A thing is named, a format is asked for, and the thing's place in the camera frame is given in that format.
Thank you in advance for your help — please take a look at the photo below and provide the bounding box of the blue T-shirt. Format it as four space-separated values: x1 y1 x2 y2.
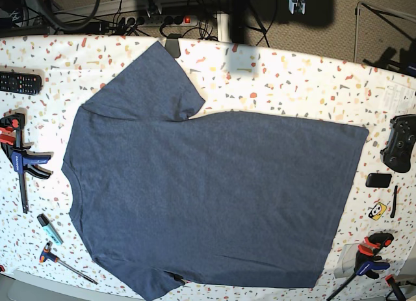
62 43 369 300

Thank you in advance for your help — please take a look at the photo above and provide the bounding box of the white power strip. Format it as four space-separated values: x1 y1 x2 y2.
120 15 199 27

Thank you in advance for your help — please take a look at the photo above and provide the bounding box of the small black case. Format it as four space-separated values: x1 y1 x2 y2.
365 173 392 188

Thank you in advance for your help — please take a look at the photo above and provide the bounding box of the teal highlighter marker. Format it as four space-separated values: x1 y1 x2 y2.
37 213 63 246

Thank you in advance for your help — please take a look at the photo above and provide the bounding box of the yellow cartoon sticker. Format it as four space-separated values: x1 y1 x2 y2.
368 202 387 220

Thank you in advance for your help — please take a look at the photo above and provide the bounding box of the clear plastic piece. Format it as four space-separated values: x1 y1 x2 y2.
334 244 358 279

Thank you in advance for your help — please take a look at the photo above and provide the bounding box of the black game controller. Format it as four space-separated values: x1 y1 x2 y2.
380 114 415 173

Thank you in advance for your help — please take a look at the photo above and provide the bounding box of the white paper sheet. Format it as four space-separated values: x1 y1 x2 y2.
380 78 415 115

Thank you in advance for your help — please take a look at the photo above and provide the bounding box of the black TV remote control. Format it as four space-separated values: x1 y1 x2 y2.
1 72 42 96

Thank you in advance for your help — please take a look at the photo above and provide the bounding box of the black pen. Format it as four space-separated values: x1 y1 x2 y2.
390 185 398 218

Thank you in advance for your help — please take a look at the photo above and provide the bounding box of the blue black bar clamp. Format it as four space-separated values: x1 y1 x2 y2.
1 112 52 214

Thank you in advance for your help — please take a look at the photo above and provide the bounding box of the blue bar clamp right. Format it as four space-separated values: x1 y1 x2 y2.
326 233 394 300

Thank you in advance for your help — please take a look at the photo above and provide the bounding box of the red black clamp corner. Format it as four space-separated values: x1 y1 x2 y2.
385 275 406 301

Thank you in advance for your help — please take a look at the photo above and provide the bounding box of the black table bracket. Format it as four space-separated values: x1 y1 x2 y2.
164 33 181 59

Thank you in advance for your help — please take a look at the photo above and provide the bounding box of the white table leg post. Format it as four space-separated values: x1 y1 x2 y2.
216 12 231 43

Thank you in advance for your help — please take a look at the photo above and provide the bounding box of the orange blue T-handle screwdriver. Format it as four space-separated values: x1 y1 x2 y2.
39 241 98 285

